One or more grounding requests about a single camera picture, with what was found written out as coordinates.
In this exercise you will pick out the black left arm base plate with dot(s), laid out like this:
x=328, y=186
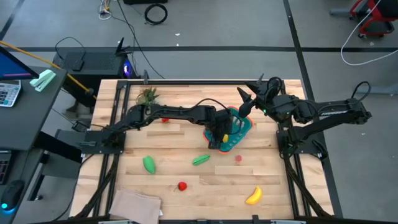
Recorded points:
x=93, y=146

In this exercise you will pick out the black computer mouse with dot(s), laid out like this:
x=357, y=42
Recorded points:
x=12, y=194

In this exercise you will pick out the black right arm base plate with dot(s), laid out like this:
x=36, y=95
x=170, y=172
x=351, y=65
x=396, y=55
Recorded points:
x=308, y=146

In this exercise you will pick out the smooth green toy vegetable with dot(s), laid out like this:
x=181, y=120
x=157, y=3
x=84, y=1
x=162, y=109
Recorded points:
x=149, y=165

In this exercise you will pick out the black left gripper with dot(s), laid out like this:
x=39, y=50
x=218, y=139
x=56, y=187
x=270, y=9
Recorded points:
x=222, y=119

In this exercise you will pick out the beige folded cloth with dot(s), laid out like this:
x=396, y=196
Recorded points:
x=133, y=205

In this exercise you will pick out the small black power box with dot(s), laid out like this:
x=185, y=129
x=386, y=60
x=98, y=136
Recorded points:
x=80, y=126

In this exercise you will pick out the grey desk calculator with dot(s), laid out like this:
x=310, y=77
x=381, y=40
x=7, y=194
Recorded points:
x=9, y=93

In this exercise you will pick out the teal basket with orange rim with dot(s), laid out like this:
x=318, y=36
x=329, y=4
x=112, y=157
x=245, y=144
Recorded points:
x=236, y=141

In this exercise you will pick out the computer monitor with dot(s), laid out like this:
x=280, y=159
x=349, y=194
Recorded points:
x=12, y=67

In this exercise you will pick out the black desk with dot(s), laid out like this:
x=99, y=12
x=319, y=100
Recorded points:
x=25, y=121

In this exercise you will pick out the grey metal leg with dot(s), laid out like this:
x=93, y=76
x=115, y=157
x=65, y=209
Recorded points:
x=340, y=12

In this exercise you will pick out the small potted succulent plant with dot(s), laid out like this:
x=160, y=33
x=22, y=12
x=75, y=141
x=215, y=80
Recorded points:
x=148, y=95

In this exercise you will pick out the grey metal foot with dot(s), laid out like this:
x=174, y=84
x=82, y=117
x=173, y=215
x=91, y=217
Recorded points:
x=376, y=90

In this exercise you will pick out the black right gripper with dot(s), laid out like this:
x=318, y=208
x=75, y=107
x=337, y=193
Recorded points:
x=264, y=104

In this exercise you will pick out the pale red toy tomato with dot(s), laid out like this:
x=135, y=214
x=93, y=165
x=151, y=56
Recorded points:
x=238, y=158

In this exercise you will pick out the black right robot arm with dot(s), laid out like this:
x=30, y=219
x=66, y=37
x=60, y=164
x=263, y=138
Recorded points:
x=335, y=110

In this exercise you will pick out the mint green stapler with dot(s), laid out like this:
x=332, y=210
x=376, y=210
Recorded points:
x=42, y=81

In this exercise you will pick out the small red toy strawberry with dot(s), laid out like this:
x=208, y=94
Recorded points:
x=165, y=120

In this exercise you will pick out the yellow toy banana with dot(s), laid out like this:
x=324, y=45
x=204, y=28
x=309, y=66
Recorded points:
x=255, y=196

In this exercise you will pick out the black box on floor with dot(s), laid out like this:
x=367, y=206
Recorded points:
x=146, y=1

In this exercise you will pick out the black keyboard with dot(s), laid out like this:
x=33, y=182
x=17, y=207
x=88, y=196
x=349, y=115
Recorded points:
x=4, y=168

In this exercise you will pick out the large red toy strawberry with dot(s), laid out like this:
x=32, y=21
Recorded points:
x=182, y=186

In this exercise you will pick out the black wifi antennas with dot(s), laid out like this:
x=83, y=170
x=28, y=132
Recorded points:
x=120, y=46

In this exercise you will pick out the black aluminium table frame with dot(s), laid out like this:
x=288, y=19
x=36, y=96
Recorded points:
x=202, y=82

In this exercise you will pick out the black computer tower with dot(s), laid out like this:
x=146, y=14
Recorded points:
x=99, y=62

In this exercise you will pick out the black frame clamp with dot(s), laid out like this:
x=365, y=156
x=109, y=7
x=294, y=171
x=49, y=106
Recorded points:
x=145, y=77
x=260, y=79

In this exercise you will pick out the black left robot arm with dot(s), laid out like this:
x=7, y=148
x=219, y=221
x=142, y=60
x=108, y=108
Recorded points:
x=180, y=113

